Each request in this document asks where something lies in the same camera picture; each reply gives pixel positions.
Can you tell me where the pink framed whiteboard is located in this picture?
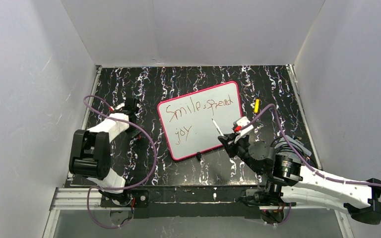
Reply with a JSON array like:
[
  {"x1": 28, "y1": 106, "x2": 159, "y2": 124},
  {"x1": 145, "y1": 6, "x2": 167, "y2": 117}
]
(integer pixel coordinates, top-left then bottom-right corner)
[{"x1": 157, "y1": 81, "x2": 243, "y2": 161}]

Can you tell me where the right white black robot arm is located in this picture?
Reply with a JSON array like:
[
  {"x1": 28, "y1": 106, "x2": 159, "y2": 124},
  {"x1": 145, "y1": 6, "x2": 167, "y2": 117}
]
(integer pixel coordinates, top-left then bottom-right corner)
[{"x1": 218, "y1": 133, "x2": 381, "y2": 225}]

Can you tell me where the white marker pen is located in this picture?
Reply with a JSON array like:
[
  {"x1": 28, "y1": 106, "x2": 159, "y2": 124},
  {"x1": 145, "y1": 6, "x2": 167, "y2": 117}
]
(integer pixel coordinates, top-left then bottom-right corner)
[{"x1": 211, "y1": 119, "x2": 224, "y2": 136}]

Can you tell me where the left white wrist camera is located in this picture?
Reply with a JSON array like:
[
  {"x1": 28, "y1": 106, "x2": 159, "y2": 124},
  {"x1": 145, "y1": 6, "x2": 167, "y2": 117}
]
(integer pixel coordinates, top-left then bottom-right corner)
[{"x1": 110, "y1": 103, "x2": 125, "y2": 112}]

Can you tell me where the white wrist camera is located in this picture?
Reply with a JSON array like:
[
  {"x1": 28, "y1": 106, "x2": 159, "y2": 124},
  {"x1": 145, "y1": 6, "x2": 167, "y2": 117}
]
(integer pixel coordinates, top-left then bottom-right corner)
[
  {"x1": 110, "y1": 103, "x2": 125, "y2": 112},
  {"x1": 233, "y1": 116, "x2": 254, "y2": 144}
]

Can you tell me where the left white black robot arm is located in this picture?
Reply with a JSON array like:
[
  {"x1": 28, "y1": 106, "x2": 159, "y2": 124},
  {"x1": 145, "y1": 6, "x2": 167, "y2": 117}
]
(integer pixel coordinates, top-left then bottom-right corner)
[{"x1": 68, "y1": 98, "x2": 140, "y2": 194}]

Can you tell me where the yellow marker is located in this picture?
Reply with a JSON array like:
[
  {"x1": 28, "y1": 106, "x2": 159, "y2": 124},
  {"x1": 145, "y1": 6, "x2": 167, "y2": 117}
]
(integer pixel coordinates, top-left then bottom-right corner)
[{"x1": 254, "y1": 99, "x2": 260, "y2": 114}]

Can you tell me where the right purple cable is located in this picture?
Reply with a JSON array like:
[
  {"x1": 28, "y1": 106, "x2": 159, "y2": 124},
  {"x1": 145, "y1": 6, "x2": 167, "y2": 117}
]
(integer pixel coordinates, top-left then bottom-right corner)
[{"x1": 243, "y1": 104, "x2": 381, "y2": 226}]

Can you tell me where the aluminium rail frame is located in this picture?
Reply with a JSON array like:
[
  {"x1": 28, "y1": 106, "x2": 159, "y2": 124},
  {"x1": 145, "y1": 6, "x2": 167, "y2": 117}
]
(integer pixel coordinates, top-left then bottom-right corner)
[{"x1": 45, "y1": 65, "x2": 353, "y2": 238}]

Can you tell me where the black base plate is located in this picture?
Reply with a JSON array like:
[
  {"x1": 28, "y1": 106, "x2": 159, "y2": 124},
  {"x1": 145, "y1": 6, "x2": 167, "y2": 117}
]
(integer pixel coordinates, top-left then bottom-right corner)
[{"x1": 100, "y1": 185, "x2": 285, "y2": 219}]

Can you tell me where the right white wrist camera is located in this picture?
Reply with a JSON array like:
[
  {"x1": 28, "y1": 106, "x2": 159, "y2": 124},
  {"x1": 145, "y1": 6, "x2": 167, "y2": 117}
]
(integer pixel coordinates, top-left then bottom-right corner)
[{"x1": 233, "y1": 116, "x2": 254, "y2": 144}]

